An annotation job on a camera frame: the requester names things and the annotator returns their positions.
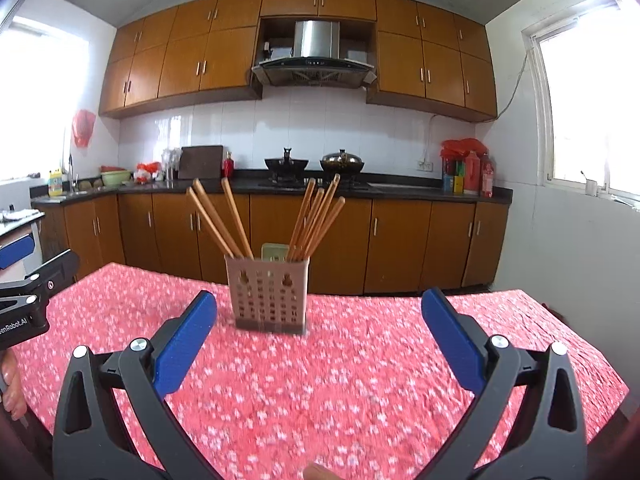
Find left human hand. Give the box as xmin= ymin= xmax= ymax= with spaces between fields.
xmin=1 ymin=349 xmax=27 ymax=420

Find black countertop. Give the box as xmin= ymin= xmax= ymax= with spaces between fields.
xmin=27 ymin=170 xmax=484 ymax=209

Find window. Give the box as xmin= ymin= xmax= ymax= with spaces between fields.
xmin=1 ymin=16 xmax=89 ymax=182
xmin=523 ymin=0 xmax=639 ymax=206

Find bamboo chopstick three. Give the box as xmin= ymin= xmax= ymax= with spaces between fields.
xmin=221 ymin=178 xmax=254 ymax=259

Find beige perforated utensil holder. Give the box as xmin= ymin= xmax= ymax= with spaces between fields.
xmin=224 ymin=256 xmax=309 ymax=335

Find red floral tablecloth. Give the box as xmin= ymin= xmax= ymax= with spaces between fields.
xmin=8 ymin=261 xmax=632 ymax=480

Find large red oil bottle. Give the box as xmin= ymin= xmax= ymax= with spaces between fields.
xmin=463 ymin=151 xmax=482 ymax=196

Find small red bottle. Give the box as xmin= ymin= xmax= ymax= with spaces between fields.
xmin=222 ymin=152 xmax=235 ymax=179

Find brown upper wall cabinets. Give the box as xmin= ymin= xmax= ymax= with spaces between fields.
xmin=99 ymin=0 xmax=498 ymax=122

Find brown lower kitchen cabinets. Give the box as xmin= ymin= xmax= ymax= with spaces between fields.
xmin=35 ymin=192 xmax=509 ymax=295

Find right window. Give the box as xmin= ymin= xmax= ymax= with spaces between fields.
xmin=523 ymin=0 xmax=639 ymax=206

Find left window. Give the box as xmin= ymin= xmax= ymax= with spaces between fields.
xmin=1 ymin=16 xmax=89 ymax=182

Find dark wooden cutting board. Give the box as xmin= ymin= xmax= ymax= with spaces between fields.
xmin=178 ymin=145 xmax=224 ymax=180

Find bamboo chopstick eight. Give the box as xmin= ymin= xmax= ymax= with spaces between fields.
xmin=303 ymin=197 xmax=346 ymax=260

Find white cup on sill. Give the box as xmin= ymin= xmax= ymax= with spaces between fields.
xmin=582 ymin=171 xmax=600 ymax=197

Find bamboo chopstick five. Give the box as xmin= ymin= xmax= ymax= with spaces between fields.
xmin=292 ymin=188 xmax=326 ymax=261

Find bamboo chopstick seven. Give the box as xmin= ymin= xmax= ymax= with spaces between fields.
xmin=299 ymin=174 xmax=340 ymax=260

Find black wok with handle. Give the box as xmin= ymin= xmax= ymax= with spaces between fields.
xmin=265 ymin=148 xmax=309 ymax=184

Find red bag on counter corner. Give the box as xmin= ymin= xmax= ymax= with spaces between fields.
xmin=440 ymin=138 xmax=488 ymax=159

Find steel range hood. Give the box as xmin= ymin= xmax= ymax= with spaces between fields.
xmin=252 ymin=18 xmax=378 ymax=89

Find yellow dish soap bottle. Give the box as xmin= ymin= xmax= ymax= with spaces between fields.
xmin=48 ymin=168 xmax=64 ymax=197

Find bamboo chopstick two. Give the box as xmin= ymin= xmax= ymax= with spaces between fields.
xmin=193 ymin=179 xmax=242 ymax=257

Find bamboo chopstick six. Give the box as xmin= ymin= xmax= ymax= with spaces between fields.
xmin=292 ymin=174 xmax=341 ymax=261

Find red plastic bag on wall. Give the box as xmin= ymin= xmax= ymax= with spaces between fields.
xmin=72 ymin=110 xmax=96 ymax=148

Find dark red sauce bottle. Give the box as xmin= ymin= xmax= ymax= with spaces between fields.
xmin=480 ymin=154 xmax=495 ymax=198

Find black lidded wok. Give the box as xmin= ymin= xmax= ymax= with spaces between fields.
xmin=320 ymin=148 xmax=364 ymax=178

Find bamboo chopstick four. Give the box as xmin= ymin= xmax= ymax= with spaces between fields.
xmin=286 ymin=178 xmax=316 ymax=261

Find bamboo chopstick one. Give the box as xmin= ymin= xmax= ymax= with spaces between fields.
xmin=186 ymin=188 xmax=233 ymax=257

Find right human hand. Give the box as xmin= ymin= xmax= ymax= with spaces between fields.
xmin=303 ymin=463 xmax=342 ymax=480

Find red white bag on counter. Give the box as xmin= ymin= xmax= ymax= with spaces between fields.
xmin=132 ymin=162 xmax=162 ymax=183

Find green basin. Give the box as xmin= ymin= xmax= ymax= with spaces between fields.
xmin=101 ymin=170 xmax=131 ymax=186

